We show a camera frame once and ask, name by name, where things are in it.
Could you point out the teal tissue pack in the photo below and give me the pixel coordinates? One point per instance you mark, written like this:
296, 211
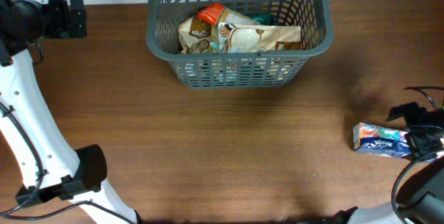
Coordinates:
215, 46

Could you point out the orange biscuit packet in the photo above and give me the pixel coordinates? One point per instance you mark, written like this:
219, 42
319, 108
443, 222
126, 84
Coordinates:
216, 13

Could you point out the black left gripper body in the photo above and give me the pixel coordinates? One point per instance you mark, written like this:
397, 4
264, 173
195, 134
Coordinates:
55, 19

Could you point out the grey plastic lattice basket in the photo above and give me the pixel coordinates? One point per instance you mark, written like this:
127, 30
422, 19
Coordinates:
255, 69

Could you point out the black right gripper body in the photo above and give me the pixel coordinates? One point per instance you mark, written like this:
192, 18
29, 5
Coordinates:
424, 134

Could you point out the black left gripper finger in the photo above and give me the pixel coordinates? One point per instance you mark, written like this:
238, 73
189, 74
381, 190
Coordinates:
78, 28
78, 9

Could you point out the green coffee bean bag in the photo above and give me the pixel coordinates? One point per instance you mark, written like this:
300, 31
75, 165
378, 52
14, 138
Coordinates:
263, 19

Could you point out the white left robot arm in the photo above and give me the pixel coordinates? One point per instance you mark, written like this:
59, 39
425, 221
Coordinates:
50, 167

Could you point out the blue snack packet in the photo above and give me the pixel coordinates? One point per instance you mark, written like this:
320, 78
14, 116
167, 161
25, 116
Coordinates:
377, 140

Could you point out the beige cookie packet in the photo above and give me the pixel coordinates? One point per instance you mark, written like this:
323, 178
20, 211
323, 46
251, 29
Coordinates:
258, 38

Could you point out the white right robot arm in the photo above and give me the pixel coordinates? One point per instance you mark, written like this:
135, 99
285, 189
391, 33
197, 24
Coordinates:
417, 193

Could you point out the beige brown snack pouch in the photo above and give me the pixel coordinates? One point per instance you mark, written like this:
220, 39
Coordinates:
195, 36

